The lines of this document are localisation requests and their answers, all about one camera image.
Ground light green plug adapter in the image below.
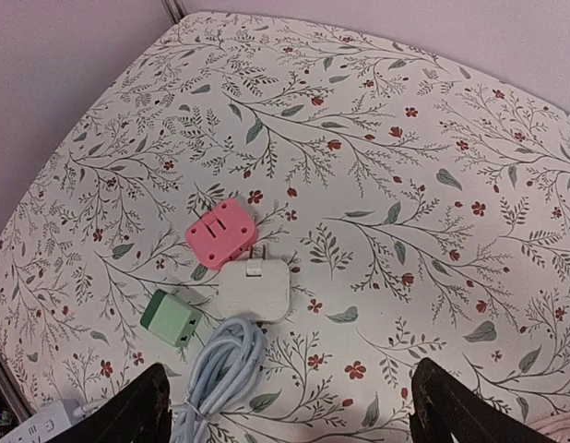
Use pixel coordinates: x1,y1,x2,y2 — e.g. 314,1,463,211
140,289,202,348

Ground floral patterned table mat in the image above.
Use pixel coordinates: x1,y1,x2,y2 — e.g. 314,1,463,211
0,12,570,442

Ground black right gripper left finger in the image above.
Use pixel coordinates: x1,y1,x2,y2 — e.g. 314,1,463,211
51,363,171,443

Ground pink plug adapter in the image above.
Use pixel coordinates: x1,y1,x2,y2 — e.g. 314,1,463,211
185,198,258,270

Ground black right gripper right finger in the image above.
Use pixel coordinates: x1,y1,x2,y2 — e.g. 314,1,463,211
410,358,552,442

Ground grey blue power strip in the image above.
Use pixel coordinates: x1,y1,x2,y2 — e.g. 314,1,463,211
0,399,80,443

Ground grey coiled power cable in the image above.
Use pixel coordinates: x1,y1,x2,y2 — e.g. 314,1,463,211
172,316,268,443

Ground round pink socket base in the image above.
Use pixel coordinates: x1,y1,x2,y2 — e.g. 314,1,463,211
529,413,570,443

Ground white plug adapter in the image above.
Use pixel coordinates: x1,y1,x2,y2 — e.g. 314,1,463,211
215,245,291,323

